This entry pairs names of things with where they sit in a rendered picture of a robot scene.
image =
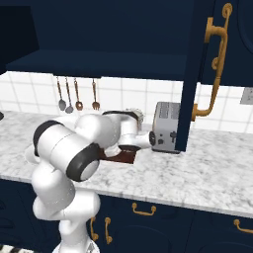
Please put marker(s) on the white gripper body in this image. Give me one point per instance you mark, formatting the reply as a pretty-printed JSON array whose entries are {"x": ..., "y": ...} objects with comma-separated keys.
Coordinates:
[{"x": 113, "y": 151}]

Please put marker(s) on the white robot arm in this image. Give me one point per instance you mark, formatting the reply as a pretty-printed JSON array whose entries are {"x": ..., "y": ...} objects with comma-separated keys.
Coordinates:
[{"x": 62, "y": 145}]

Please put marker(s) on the dark brown cutting board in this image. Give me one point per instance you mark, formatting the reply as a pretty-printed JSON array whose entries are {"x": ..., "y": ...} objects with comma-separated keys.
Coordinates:
[{"x": 122, "y": 159}]

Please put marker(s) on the navy open cabinet door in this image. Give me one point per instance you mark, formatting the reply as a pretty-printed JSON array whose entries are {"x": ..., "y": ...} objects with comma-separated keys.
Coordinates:
[{"x": 187, "y": 99}]

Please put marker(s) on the navy lower cabinet door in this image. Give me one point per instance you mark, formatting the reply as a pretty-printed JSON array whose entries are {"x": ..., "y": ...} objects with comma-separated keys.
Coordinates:
[
  {"x": 154, "y": 237},
  {"x": 16, "y": 214}
]

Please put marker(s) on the navy upper cabinet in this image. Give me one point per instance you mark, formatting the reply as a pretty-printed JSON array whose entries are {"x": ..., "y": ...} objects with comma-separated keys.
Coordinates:
[{"x": 99, "y": 39}]

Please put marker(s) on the navy closed cabinet door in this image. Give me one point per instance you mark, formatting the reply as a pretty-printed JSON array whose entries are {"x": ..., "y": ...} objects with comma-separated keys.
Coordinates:
[{"x": 237, "y": 49}]

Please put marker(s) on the hanging wooden fork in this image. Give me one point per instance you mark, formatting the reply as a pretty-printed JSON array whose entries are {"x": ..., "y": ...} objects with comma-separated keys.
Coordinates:
[{"x": 95, "y": 104}]

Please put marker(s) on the grey toaster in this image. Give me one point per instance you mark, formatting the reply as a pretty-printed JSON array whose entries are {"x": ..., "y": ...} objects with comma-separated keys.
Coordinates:
[{"x": 164, "y": 128}]

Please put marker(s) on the hanging wooden spoon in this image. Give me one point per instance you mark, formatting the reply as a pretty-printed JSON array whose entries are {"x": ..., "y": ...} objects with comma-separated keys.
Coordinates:
[{"x": 78, "y": 104}]

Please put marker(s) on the hanging metal ladle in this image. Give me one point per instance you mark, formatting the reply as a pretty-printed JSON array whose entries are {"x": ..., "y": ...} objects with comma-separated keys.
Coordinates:
[{"x": 69, "y": 108}]

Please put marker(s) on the hanging metal spoon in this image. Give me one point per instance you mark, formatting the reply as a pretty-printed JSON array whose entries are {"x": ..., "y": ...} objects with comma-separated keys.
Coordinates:
[{"x": 61, "y": 104}]

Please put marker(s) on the navy drawer front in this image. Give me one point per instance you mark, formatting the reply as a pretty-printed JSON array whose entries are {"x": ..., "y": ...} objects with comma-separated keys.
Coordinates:
[
  {"x": 174, "y": 209},
  {"x": 217, "y": 234}
]

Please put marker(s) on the black object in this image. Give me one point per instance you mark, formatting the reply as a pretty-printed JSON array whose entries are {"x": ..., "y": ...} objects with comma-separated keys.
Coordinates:
[{"x": 1, "y": 116}]

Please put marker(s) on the black white striped rug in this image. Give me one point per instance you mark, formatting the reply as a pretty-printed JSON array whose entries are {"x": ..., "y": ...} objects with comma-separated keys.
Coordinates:
[{"x": 13, "y": 249}]

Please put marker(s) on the grey wall socket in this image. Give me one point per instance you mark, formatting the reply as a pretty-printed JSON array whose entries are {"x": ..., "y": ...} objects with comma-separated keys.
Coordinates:
[{"x": 247, "y": 96}]

